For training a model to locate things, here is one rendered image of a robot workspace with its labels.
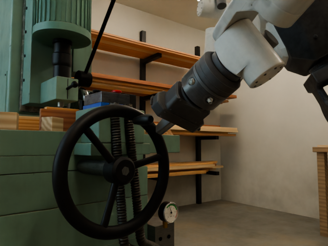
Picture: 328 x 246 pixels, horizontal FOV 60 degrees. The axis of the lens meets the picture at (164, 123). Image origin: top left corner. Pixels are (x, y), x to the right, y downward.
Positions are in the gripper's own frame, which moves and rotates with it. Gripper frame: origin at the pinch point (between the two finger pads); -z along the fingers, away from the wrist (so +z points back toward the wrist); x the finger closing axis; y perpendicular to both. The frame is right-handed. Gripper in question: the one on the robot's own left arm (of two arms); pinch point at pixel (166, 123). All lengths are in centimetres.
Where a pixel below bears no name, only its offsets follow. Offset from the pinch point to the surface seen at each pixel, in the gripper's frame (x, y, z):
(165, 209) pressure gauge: 19.5, -3.5, -28.2
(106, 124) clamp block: -8.6, 5.2, -13.4
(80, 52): -17, 55, -35
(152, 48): 70, 247, -124
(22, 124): -25.2, 12.3, -34.7
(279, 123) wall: 263, 214, -105
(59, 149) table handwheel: -18.2, -9.4, -8.9
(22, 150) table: -23.2, -2.0, -24.8
